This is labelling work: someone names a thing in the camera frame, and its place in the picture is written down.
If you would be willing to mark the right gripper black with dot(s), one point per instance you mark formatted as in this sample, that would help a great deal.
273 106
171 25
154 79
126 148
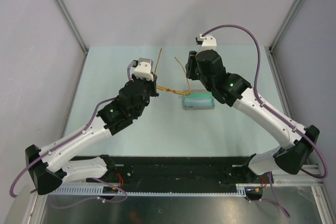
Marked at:
191 63

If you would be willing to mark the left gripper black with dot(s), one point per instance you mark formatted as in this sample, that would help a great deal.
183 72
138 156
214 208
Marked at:
152 84

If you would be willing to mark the grey glasses case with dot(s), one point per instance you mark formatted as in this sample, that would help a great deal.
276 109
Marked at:
199 94

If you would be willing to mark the blue cleaning cloth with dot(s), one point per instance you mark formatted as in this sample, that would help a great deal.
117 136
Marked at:
198 103

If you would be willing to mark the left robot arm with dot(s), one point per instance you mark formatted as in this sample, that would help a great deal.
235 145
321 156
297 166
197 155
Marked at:
50 167

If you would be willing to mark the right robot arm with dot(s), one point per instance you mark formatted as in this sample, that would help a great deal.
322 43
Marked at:
295 140

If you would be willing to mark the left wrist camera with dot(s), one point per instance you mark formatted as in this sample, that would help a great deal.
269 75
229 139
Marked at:
143 69

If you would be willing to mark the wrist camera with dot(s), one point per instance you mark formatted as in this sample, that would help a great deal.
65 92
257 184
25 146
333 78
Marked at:
143 69
207 42

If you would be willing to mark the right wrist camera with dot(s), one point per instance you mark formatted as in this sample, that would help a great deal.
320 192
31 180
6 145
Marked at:
207 42

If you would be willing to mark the right aluminium frame post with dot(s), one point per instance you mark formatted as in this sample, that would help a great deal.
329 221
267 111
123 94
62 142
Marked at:
292 12

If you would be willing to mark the aluminium frame post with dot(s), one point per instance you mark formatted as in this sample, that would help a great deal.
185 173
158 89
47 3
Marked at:
292 12
71 25

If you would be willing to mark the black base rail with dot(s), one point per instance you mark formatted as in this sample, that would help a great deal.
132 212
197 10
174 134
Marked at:
181 174

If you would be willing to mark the left aluminium frame post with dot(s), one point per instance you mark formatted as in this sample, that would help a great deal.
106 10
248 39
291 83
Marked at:
71 25

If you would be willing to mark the grey slotted cable duct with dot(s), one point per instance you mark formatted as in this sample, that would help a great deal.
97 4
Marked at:
104 190

